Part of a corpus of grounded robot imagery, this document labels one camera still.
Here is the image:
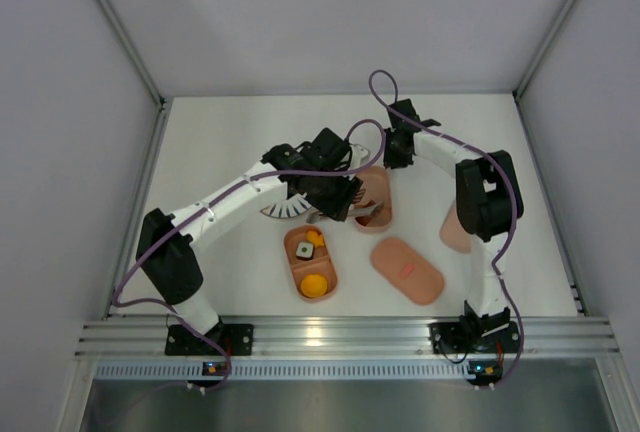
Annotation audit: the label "brown meat slice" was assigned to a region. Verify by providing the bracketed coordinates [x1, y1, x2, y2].
[356, 217, 372, 226]

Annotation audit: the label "metal serving tongs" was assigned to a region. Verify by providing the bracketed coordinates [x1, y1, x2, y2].
[306, 202, 393, 227]

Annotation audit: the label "pink divided lunch box tray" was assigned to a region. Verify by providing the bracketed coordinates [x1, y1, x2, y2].
[352, 166, 393, 233]

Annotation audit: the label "orange fish shaped food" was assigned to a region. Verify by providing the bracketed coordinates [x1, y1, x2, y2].
[306, 229, 326, 248]

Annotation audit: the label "orange round dumpling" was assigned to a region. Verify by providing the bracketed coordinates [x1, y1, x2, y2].
[300, 274, 328, 299]

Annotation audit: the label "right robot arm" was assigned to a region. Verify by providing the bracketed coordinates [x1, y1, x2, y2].
[383, 99, 524, 350]

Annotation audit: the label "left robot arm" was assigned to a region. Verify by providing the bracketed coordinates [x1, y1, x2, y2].
[136, 128, 370, 339]

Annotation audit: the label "pink lunch box lid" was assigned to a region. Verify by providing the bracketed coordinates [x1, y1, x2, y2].
[370, 237, 445, 306]

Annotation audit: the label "blue striped white plate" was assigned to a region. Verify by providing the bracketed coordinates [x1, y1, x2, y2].
[260, 194, 312, 220]

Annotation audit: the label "sushi roll piece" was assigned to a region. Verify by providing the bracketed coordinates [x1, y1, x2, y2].
[295, 241, 315, 261]

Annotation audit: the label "light pink inner lid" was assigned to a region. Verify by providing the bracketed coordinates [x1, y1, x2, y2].
[439, 202, 471, 254]

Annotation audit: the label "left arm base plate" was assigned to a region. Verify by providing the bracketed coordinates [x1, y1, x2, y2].
[164, 323, 254, 356]

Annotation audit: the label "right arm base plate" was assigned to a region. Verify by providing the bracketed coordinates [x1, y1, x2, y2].
[428, 321, 520, 355]

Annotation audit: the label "left aluminium frame post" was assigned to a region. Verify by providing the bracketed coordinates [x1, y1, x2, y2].
[67, 0, 166, 108]

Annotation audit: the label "aluminium mounting rail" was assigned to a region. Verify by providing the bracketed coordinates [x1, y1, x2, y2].
[75, 315, 620, 360]

